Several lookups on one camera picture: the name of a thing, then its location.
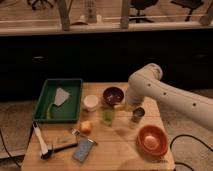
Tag yellow banana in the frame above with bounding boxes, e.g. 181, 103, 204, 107
113, 104, 126, 111

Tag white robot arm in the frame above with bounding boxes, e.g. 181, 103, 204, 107
125, 63, 213, 132

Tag dark purple bowl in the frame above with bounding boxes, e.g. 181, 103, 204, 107
102, 87, 124, 106

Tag orange bowl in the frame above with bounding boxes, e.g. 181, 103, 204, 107
137, 125, 168, 157

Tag pale egg in orange bowl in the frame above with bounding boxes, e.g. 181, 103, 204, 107
144, 136, 159, 149

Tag small white cup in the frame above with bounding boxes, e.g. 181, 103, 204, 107
83, 95, 99, 112

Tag green translucent cup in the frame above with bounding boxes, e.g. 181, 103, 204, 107
102, 109, 115, 126

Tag metal cup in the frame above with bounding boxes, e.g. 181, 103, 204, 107
131, 107, 145, 123

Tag green plastic tray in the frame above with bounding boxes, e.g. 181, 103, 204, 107
32, 78, 83, 123

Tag grey cloth in tray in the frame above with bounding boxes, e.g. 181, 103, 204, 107
54, 88, 70, 107

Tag orange round fruit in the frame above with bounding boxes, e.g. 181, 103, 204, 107
80, 121, 92, 134

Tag green vegetable in tray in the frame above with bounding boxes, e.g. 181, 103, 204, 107
46, 103, 54, 119

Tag blue sponge block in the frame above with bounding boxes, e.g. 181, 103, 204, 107
72, 138, 94, 163

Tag black handled tool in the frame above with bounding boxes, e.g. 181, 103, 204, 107
40, 143, 78, 160

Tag black floor cable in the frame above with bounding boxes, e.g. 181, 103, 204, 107
169, 133, 213, 171

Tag white handled brush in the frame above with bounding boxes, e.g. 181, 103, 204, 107
33, 122, 48, 159

